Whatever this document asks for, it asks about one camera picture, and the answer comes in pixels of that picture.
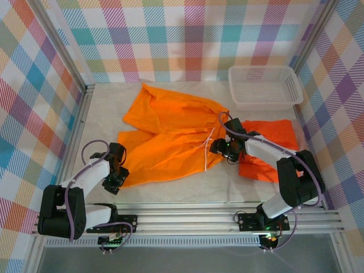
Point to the red-orange shorts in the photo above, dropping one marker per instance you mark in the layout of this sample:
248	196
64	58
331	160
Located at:
273	133

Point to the light orange shorts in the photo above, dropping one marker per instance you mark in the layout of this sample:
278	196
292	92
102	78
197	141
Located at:
170	128

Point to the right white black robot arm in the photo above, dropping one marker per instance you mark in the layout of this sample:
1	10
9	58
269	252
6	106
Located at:
264	150

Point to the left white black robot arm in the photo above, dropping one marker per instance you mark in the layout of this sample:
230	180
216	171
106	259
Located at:
85	176

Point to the white plastic mesh basket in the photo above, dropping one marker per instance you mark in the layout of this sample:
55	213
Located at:
264	85

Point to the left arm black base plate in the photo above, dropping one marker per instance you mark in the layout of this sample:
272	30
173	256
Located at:
128	220

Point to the aluminium side rail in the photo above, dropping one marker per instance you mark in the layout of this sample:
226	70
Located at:
79	122
303	133

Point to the aluminium mounting rail frame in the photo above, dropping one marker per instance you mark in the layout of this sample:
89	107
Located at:
185	220

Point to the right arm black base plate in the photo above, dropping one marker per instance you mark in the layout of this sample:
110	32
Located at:
247	221

